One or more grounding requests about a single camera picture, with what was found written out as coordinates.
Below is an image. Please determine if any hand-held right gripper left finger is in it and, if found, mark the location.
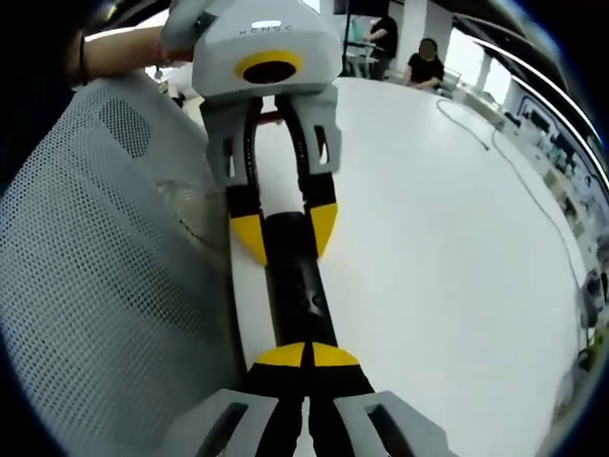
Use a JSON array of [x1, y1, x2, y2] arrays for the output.
[[164, 341, 313, 457]]

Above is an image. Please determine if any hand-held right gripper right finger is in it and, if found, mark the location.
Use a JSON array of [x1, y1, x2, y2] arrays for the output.
[[307, 342, 458, 457]]

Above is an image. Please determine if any person's left hand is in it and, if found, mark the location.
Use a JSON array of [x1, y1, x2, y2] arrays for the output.
[[154, 40, 194, 63]]

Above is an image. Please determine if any white mesh bag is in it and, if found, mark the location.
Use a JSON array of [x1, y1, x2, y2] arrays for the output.
[[0, 74, 249, 457]]

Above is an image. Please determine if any large black screen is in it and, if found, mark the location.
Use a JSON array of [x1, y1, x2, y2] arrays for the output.
[[332, 0, 406, 16]]

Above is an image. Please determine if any black screen stand pole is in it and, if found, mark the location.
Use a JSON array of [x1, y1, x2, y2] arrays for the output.
[[343, 12, 357, 78]]

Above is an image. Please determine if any black remote control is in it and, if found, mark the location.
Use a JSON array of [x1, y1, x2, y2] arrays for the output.
[[263, 211, 342, 351]]

